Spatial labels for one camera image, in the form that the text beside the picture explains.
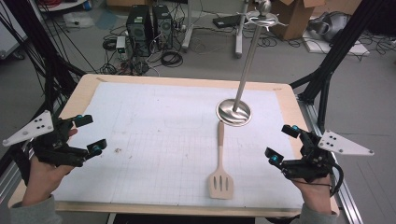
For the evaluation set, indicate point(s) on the small white box device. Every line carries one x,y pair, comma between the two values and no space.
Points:
121,45

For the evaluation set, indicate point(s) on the flat black device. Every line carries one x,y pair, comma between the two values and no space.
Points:
225,21

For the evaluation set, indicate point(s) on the clear plastic bag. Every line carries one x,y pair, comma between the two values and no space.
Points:
77,20

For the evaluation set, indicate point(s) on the cardboard box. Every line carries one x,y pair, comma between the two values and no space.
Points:
292,18

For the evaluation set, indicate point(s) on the person's right hand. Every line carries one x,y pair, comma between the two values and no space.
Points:
316,194

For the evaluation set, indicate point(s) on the white stand leg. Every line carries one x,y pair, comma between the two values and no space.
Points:
187,34
239,37

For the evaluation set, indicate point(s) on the steel utensil hanging stand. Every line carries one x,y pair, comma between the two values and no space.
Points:
233,116

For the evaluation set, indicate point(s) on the black frame struts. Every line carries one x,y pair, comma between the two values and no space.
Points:
344,40
46,53

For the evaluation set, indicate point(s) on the white round table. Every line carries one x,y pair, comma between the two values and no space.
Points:
65,5

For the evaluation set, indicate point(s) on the white cart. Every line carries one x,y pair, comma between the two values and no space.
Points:
9,37

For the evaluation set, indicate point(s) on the person's left hand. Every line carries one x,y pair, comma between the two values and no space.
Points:
43,180

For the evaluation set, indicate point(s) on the wide black computer tower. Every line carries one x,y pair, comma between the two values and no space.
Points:
138,28

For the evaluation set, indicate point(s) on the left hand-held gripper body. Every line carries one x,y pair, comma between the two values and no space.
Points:
51,146

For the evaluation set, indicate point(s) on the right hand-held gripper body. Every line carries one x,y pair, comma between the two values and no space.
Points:
311,165

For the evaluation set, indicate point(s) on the white grid mat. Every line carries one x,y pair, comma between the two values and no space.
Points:
155,140

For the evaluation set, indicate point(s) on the white flat board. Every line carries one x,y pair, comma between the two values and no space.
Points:
348,49

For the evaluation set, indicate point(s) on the grey bag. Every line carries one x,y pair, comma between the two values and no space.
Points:
330,26

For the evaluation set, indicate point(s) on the aluminium rail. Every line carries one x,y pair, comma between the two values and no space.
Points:
6,186
348,199

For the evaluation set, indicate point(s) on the narrow black computer tower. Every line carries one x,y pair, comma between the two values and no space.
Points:
162,26

